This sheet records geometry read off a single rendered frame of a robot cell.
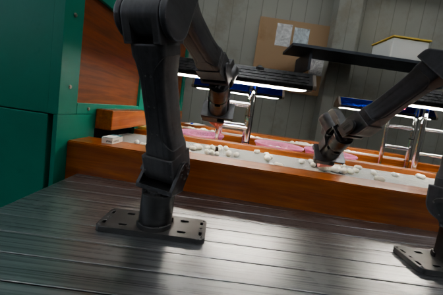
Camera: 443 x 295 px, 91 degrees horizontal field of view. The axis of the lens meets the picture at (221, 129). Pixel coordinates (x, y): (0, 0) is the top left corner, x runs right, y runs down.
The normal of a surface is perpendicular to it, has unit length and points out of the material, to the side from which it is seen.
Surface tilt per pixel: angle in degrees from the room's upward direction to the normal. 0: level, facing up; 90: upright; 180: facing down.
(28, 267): 0
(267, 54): 90
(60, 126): 90
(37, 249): 0
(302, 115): 90
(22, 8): 90
